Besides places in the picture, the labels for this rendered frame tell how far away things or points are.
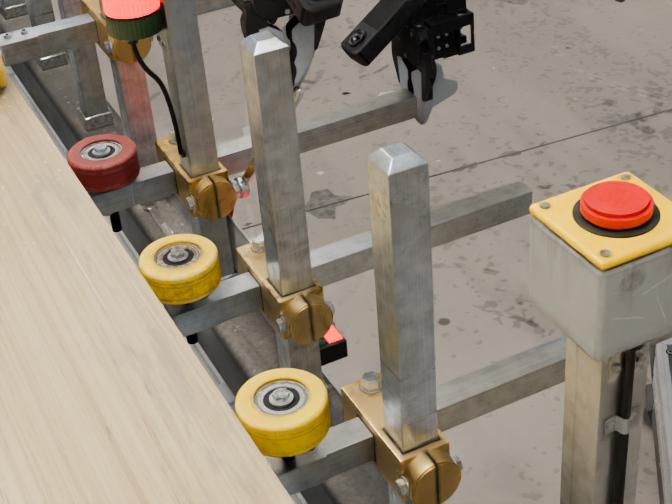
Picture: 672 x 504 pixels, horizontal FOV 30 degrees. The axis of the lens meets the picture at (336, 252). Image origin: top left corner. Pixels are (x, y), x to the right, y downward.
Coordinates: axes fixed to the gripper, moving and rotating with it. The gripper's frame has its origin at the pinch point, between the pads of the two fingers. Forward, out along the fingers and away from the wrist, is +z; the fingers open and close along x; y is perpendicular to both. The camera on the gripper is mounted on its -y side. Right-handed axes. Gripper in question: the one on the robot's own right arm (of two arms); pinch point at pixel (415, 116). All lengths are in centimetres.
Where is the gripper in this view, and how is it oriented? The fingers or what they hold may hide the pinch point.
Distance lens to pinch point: 164.2
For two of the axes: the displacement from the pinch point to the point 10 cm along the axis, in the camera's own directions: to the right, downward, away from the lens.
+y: 8.9, -3.3, 3.2
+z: 1.0, 8.1, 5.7
